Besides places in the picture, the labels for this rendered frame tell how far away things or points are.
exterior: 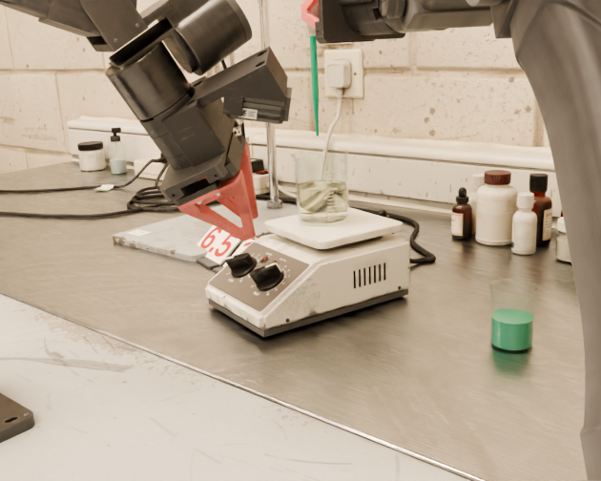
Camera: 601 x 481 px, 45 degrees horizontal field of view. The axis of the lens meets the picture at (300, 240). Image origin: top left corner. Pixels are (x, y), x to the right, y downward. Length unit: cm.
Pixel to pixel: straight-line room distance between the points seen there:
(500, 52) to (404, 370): 66
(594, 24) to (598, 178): 6
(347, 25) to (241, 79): 14
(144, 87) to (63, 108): 146
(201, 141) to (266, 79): 8
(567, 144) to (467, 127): 93
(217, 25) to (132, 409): 34
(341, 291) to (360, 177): 56
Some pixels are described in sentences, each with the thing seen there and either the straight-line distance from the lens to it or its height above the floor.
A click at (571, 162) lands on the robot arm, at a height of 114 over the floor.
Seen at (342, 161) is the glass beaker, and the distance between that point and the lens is 81.
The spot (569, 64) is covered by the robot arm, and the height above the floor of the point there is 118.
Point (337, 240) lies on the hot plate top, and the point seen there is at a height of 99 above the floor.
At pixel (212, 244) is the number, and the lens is 103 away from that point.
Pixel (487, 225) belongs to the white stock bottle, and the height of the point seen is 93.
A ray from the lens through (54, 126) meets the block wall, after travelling 216.
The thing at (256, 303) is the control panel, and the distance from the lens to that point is 75.
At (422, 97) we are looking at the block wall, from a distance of 127.
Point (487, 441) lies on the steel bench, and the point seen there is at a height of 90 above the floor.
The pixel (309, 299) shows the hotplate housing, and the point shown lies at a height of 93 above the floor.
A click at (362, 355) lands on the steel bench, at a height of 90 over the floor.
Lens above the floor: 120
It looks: 16 degrees down
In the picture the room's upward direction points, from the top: 3 degrees counter-clockwise
